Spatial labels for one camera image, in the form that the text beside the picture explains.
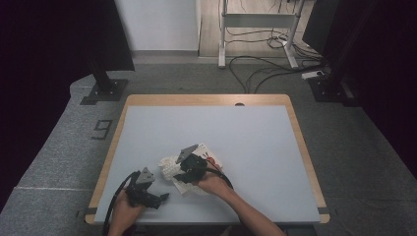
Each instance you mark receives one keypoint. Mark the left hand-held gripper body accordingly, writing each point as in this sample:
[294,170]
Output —
[141,191]

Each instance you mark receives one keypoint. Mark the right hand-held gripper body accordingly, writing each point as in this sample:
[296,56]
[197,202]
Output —
[193,165]

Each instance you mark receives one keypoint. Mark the caterpillar picture book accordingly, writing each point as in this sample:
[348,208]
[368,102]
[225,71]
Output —
[209,155]

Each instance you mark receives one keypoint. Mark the person's right hand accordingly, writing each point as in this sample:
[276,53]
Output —
[213,185]

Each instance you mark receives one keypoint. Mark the person's left hand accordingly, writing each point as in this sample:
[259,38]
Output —
[124,214]

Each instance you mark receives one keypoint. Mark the light grey table mat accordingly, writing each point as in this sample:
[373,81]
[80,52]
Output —
[213,124]

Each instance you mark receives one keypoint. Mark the black tape piece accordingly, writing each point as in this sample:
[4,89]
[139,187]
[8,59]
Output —
[323,210]
[90,211]

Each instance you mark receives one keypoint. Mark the wooden table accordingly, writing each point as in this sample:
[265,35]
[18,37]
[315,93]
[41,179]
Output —
[196,100]

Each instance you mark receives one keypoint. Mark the black stand with square base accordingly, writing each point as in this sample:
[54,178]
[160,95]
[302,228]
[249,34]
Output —
[105,90]

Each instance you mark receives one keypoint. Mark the white power strip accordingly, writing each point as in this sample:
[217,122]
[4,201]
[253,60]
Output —
[312,74]

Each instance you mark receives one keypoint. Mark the dark curtain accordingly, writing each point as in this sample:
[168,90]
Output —
[387,65]
[39,82]

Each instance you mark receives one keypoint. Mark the black stand with long base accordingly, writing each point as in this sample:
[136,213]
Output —
[331,88]

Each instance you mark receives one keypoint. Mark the white metal desk frame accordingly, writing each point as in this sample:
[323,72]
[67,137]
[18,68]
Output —
[255,19]

